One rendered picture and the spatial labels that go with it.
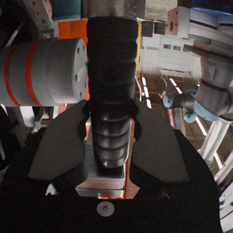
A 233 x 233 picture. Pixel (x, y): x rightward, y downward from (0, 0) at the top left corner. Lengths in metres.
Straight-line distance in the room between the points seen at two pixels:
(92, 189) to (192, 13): 0.44
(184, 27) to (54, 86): 0.35
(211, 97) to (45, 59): 0.49
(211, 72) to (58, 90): 0.45
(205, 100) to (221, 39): 0.22
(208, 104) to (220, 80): 0.10
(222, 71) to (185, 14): 0.21
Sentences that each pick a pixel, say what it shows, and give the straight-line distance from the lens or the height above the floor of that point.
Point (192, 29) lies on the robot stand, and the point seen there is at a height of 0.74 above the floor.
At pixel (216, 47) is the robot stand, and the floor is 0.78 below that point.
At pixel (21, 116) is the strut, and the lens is 0.38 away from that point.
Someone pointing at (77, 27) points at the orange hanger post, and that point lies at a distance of 0.78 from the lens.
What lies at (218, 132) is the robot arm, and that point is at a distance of 0.73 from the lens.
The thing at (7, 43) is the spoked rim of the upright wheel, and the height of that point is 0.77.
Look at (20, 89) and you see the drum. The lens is 0.28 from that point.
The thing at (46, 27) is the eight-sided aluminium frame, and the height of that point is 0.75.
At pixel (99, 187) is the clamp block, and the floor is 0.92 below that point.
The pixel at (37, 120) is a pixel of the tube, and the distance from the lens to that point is 0.41.
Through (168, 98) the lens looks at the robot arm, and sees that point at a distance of 0.80.
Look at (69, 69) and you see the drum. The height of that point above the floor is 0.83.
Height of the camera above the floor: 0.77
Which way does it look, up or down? 33 degrees up
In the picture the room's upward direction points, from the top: 178 degrees counter-clockwise
